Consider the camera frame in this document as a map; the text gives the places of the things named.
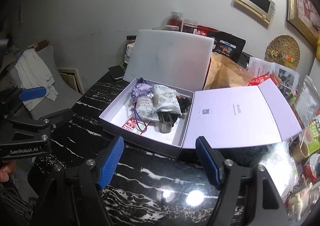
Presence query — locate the white patterned pouch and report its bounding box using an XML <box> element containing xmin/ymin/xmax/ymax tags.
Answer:
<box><xmin>136</xmin><ymin>96</ymin><xmax>159</xmax><ymax>122</ymax></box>
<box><xmin>152</xmin><ymin>84</ymin><xmax>182</xmax><ymax>115</ymax></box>

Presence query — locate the lavender pouch with tassel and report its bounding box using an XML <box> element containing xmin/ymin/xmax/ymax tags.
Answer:
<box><xmin>131</xmin><ymin>77</ymin><xmax>153</xmax><ymax>103</ymax></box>

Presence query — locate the large gold picture frame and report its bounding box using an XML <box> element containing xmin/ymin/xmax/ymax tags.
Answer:
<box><xmin>287</xmin><ymin>0</ymin><xmax>319</xmax><ymax>49</ymax></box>

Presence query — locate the red white snack packet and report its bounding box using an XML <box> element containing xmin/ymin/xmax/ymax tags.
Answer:
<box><xmin>122</xmin><ymin>117</ymin><xmax>149</xmax><ymax>135</ymax></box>

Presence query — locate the yellow pot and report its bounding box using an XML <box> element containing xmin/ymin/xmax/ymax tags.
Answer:
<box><xmin>316</xmin><ymin>32</ymin><xmax>320</xmax><ymax>61</ymax></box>

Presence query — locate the red filled glass jar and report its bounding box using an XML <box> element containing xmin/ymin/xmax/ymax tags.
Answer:
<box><xmin>169</xmin><ymin>11</ymin><xmax>183</xmax><ymax>31</ymax></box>

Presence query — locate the black scrunchie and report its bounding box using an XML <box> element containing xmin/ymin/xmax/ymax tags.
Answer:
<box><xmin>176</xmin><ymin>96</ymin><xmax>191</xmax><ymax>114</ymax></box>

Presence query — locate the person's left hand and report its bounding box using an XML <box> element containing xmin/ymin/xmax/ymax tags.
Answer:
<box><xmin>0</xmin><ymin>160</ymin><xmax>17</xmax><ymax>183</ymax></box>

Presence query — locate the lavender open gift box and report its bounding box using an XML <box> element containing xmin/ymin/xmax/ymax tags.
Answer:
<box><xmin>99</xmin><ymin>79</ymin><xmax>302</xmax><ymax>158</ymax></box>

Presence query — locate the small cream picture frame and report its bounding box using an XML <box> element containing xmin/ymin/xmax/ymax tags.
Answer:
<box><xmin>234</xmin><ymin>0</ymin><xmax>276</xmax><ymax>25</ymax></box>

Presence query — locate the brown paper bag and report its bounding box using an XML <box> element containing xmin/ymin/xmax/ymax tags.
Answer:
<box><xmin>203</xmin><ymin>52</ymin><xmax>253</xmax><ymax>90</ymax></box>

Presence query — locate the black printed bag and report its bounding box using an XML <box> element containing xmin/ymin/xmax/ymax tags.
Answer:
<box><xmin>207</xmin><ymin>31</ymin><xmax>246</xmax><ymax>63</ymax></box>

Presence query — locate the wooden frame by wall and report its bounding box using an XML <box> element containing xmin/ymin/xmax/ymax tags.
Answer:
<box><xmin>57</xmin><ymin>68</ymin><xmax>85</xmax><ymax>95</ymax></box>

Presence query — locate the white towel on chair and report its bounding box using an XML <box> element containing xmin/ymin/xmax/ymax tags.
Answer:
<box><xmin>15</xmin><ymin>49</ymin><xmax>59</xmax><ymax>111</ymax></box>

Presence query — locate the black rectangular cup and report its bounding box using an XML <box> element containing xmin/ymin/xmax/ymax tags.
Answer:
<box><xmin>158</xmin><ymin>112</ymin><xmax>178</xmax><ymax>134</ymax></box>

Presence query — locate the brown lidded jar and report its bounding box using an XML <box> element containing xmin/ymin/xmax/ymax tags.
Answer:
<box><xmin>124</xmin><ymin>35</ymin><xmax>137</xmax><ymax>67</ymax></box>

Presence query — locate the white patterned pouch front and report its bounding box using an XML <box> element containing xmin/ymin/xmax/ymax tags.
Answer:
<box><xmin>136</xmin><ymin>96</ymin><xmax>159</xmax><ymax>122</ymax></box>

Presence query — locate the woven round wall decoration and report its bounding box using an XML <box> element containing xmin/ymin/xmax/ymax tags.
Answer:
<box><xmin>264</xmin><ymin>34</ymin><xmax>300</xmax><ymax>70</ymax></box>

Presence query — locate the white foam board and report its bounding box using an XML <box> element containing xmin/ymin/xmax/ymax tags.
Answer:
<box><xmin>123</xmin><ymin>30</ymin><xmax>214</xmax><ymax>91</ymax></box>

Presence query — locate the black smartphone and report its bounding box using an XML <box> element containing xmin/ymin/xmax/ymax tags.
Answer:
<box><xmin>108</xmin><ymin>65</ymin><xmax>125</xmax><ymax>81</ymax></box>

